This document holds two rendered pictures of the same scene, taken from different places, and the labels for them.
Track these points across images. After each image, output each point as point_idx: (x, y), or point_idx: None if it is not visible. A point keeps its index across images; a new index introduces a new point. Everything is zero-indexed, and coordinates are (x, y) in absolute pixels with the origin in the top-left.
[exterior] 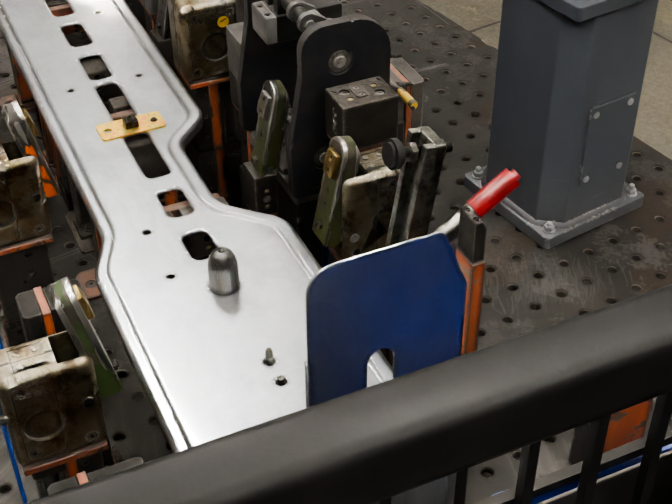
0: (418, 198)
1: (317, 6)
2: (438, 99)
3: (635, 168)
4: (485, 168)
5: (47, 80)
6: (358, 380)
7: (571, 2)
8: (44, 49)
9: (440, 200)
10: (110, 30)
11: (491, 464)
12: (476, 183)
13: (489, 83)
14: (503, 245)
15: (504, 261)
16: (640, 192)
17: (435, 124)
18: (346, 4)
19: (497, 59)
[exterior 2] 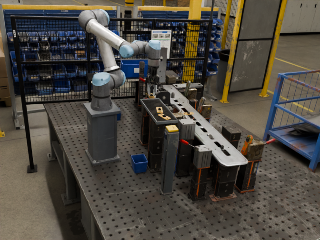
0: None
1: (158, 92)
2: (114, 182)
3: (79, 159)
4: (115, 157)
5: (205, 122)
6: (163, 58)
7: (111, 100)
8: (209, 127)
9: (126, 157)
10: (197, 129)
11: (135, 125)
12: (118, 155)
13: (97, 185)
14: (118, 148)
15: (119, 146)
16: (85, 150)
17: (118, 175)
18: (127, 227)
19: (116, 128)
